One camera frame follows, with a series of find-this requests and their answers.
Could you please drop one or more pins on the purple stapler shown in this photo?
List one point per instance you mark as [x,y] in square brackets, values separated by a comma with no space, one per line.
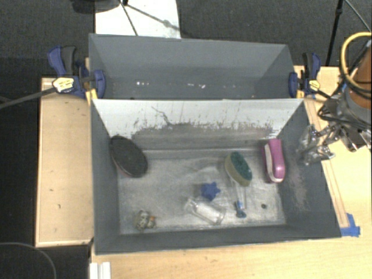
[276,161]

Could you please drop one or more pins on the grey and orange toy animal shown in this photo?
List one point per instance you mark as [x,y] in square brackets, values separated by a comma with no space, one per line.
[142,219]

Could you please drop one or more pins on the grey metal bin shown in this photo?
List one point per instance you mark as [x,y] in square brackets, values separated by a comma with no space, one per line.
[186,121]

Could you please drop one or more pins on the clear glass bottle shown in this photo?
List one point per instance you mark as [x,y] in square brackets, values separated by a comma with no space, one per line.
[207,211]

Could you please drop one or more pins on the blue star-shaped toy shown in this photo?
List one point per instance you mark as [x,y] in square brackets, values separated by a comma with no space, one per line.
[210,190]

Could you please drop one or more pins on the black oval disc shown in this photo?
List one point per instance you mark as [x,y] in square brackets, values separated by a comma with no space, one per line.
[128,157]

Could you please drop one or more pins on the pale wood flat board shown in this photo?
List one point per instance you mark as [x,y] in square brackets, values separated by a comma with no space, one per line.
[64,167]

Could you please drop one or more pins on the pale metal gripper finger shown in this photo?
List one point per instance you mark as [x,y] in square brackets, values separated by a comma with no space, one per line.
[316,155]
[312,135]

